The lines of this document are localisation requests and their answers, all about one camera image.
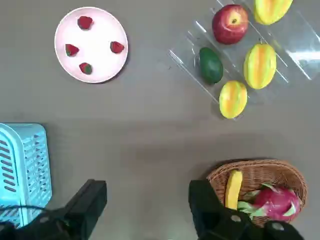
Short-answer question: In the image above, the red apple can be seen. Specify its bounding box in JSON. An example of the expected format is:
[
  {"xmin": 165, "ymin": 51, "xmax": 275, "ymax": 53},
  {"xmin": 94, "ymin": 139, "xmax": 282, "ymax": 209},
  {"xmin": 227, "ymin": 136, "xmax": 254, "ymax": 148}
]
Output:
[{"xmin": 211, "ymin": 4, "xmax": 250, "ymax": 46}]

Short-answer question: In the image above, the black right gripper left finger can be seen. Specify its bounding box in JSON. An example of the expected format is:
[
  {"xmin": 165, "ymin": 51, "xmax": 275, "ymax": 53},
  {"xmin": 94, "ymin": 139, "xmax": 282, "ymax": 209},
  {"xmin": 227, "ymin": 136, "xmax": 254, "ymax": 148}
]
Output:
[{"xmin": 0, "ymin": 178, "xmax": 108, "ymax": 240}]

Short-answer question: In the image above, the pink round plate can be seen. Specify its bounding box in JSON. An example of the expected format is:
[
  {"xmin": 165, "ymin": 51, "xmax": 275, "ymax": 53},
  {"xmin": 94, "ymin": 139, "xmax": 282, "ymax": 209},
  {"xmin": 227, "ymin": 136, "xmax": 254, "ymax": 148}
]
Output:
[{"xmin": 54, "ymin": 6, "xmax": 129, "ymax": 84}]

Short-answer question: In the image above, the red strawberry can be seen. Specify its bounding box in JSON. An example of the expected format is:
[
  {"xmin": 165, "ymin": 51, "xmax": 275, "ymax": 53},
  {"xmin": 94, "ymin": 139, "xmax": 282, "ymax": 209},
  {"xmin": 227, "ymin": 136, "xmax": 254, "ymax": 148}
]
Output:
[
  {"xmin": 65, "ymin": 43, "xmax": 80, "ymax": 57},
  {"xmin": 110, "ymin": 41, "xmax": 125, "ymax": 54},
  {"xmin": 78, "ymin": 62, "xmax": 93, "ymax": 75},
  {"xmin": 76, "ymin": 15, "xmax": 95, "ymax": 30}
]

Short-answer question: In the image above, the clear acrylic display stand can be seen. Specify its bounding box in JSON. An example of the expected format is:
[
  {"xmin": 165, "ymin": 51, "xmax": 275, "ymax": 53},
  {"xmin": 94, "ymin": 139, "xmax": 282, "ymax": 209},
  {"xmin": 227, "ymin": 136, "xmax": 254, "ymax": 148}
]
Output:
[{"xmin": 167, "ymin": 0, "xmax": 320, "ymax": 121}]

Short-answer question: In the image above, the brown wicker basket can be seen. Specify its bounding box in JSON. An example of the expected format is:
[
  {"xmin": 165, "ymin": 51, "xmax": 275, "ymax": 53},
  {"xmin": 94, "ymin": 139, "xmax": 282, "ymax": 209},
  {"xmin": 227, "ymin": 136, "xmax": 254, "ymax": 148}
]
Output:
[{"xmin": 206, "ymin": 159, "xmax": 309, "ymax": 228}]

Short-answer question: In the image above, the green avocado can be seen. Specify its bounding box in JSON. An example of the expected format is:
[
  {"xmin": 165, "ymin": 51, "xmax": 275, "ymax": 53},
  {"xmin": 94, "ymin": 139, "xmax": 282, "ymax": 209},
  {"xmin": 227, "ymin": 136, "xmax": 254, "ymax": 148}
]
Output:
[{"xmin": 198, "ymin": 47, "xmax": 224, "ymax": 84}]

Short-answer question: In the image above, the pink dragon fruit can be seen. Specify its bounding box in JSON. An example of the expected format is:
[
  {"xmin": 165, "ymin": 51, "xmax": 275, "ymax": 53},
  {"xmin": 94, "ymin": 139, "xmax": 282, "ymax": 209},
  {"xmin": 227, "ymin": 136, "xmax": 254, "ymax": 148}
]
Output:
[{"xmin": 236, "ymin": 183, "xmax": 302, "ymax": 223}]

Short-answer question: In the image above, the yellow banana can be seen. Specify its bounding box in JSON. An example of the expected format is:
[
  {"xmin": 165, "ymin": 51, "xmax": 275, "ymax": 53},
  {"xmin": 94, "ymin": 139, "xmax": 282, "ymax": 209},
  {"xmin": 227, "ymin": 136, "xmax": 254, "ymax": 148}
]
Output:
[{"xmin": 224, "ymin": 169, "xmax": 244, "ymax": 210}]

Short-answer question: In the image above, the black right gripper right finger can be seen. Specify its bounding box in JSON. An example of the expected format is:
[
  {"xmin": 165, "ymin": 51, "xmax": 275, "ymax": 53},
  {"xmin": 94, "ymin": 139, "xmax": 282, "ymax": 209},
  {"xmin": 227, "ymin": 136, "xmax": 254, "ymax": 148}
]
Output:
[{"xmin": 188, "ymin": 179, "xmax": 305, "ymax": 240}]

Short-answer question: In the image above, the yellow star fruit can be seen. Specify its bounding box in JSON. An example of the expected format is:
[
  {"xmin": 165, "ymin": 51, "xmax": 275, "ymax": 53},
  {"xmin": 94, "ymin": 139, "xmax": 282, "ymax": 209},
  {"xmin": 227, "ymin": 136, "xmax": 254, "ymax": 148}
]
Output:
[
  {"xmin": 243, "ymin": 43, "xmax": 278, "ymax": 90},
  {"xmin": 218, "ymin": 80, "xmax": 248, "ymax": 119},
  {"xmin": 253, "ymin": 0, "xmax": 294, "ymax": 26}
]

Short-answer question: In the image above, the blue plastic basket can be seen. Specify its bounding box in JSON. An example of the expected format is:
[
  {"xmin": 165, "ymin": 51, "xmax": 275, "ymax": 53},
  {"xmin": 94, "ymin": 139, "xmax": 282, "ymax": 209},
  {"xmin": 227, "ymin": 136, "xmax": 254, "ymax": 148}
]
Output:
[{"xmin": 0, "ymin": 122, "xmax": 53, "ymax": 228}]

